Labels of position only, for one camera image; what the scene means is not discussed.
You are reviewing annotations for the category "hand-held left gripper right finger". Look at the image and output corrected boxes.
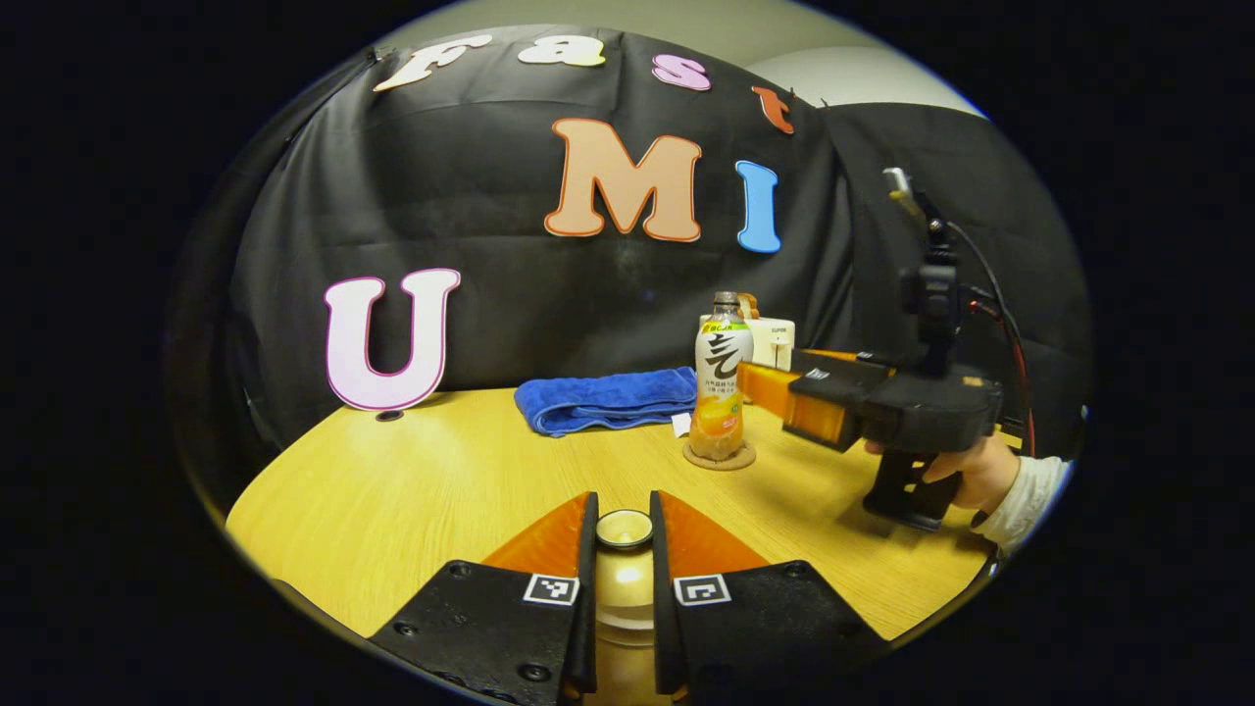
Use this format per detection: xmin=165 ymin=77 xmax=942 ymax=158
xmin=649 ymin=490 xmax=888 ymax=706

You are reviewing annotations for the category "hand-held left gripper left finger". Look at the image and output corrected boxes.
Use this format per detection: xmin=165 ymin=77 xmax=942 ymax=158
xmin=370 ymin=490 xmax=600 ymax=706

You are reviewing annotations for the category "clear water bottle white label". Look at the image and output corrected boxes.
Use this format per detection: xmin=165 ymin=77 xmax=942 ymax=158
xmin=688 ymin=290 xmax=756 ymax=463

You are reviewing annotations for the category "round cork coaster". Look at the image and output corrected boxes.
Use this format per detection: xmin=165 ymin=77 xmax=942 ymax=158
xmin=682 ymin=438 xmax=758 ymax=473

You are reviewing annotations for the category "white toaster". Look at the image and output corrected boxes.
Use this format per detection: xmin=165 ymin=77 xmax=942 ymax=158
xmin=699 ymin=314 xmax=797 ymax=375

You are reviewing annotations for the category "blue towel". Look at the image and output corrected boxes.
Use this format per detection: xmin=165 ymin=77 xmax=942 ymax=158
xmin=514 ymin=367 xmax=700 ymax=439

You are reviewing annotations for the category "black backdrop cloth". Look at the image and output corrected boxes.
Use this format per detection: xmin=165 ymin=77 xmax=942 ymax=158
xmin=167 ymin=25 xmax=1094 ymax=511

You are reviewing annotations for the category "black and red cable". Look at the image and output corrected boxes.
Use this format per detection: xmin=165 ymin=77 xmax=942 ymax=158
xmin=946 ymin=221 xmax=1036 ymax=459

